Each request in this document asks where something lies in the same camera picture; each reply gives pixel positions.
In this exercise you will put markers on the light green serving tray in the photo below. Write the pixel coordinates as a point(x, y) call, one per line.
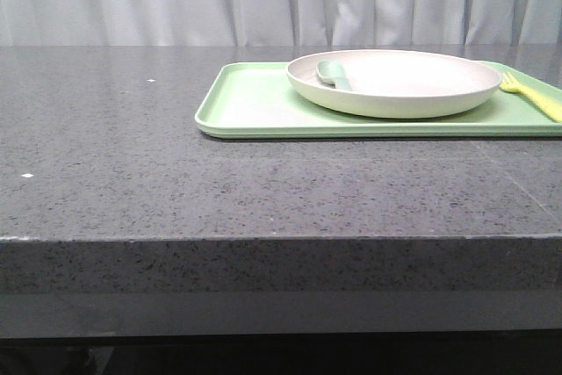
point(254, 100)

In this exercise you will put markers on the yellow plastic fork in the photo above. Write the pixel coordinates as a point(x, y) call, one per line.
point(548, 106)

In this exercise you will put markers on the pale green spoon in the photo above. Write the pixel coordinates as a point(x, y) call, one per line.
point(332, 73)

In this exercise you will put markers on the white round plate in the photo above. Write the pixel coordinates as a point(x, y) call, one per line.
point(397, 84)

